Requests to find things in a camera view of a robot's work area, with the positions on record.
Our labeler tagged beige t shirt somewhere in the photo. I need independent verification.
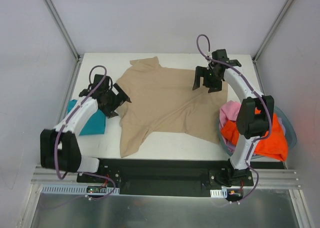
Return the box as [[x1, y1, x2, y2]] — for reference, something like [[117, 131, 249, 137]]
[[116, 57, 228, 158]]

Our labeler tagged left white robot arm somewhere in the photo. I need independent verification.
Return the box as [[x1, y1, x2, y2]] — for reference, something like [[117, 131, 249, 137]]
[[40, 74, 131, 183]]

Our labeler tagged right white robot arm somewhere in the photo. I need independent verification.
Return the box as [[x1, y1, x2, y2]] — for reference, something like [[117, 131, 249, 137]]
[[192, 49, 274, 186]]

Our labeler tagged folded teal t shirt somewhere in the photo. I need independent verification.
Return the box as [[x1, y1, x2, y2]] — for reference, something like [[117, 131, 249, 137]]
[[64, 97, 106, 136]]

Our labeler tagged pink t shirt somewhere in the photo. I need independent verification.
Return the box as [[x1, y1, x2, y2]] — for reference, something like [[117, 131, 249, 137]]
[[219, 100, 243, 149]]

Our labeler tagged lavender t shirt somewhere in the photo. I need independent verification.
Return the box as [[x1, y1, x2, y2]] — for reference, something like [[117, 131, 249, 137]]
[[226, 115, 291, 159]]

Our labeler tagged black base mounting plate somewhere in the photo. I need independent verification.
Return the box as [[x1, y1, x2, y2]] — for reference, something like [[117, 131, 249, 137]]
[[76, 158, 254, 197]]

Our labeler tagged orange t shirt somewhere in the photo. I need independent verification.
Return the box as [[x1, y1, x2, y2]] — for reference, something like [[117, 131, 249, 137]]
[[221, 107, 289, 162]]

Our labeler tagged translucent blue laundry basket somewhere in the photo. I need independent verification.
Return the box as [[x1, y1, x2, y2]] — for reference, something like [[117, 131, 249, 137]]
[[217, 107, 297, 159]]

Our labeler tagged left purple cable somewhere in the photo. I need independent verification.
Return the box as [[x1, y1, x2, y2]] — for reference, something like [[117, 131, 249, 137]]
[[42, 65, 117, 209]]

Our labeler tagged left white cable duct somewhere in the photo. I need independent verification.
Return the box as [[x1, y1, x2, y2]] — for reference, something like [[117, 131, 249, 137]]
[[42, 184, 120, 196]]

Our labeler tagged white cable duct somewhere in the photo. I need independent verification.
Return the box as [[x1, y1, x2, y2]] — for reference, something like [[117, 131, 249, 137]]
[[210, 188, 228, 199], [42, 184, 120, 196]]

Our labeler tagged right white cable duct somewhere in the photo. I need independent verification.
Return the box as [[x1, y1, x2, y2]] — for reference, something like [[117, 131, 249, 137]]
[[210, 188, 228, 199]]

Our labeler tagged right aluminium frame post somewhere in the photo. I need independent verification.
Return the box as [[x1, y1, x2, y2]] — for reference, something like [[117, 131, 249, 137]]
[[252, 0, 295, 64]]

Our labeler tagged aluminium frame post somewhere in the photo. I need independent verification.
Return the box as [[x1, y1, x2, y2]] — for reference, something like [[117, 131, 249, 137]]
[[43, 0, 82, 61], [252, 0, 295, 64]]

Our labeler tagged aluminium front rail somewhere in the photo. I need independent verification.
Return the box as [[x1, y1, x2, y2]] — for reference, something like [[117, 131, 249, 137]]
[[31, 165, 302, 190]]

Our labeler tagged left aluminium frame post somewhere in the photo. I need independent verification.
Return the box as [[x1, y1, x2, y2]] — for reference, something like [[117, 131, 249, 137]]
[[43, 0, 82, 61]]

